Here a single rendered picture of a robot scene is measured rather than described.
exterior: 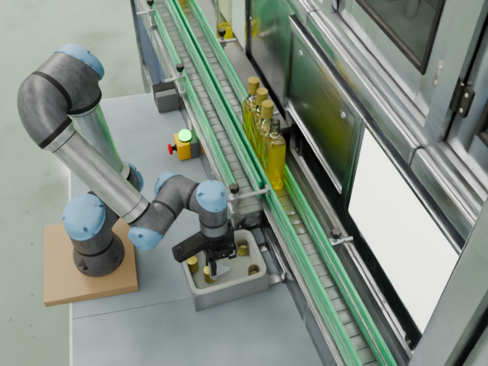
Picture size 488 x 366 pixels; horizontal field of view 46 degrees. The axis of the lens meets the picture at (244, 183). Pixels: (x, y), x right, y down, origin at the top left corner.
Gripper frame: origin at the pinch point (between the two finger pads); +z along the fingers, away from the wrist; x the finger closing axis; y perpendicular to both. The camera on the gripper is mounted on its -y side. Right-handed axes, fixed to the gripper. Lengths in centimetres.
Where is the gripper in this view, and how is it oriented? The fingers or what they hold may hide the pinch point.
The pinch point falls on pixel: (209, 271)
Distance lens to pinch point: 171.5
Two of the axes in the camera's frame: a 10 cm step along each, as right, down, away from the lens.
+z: 0.0, 6.7, 7.4
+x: -3.3, -7.0, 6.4
